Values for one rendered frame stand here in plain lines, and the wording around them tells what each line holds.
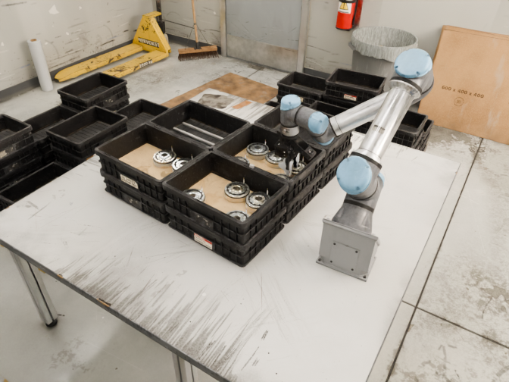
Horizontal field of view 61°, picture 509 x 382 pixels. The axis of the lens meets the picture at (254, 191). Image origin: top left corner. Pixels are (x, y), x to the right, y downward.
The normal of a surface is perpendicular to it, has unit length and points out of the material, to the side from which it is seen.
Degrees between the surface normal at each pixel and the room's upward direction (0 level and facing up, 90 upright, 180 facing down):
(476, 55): 82
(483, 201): 0
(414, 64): 36
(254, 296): 0
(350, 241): 90
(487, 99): 76
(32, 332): 0
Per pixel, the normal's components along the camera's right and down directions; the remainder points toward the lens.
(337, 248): -0.47, 0.54
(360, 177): -0.48, -0.14
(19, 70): 0.85, 0.33
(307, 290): 0.02, -0.79
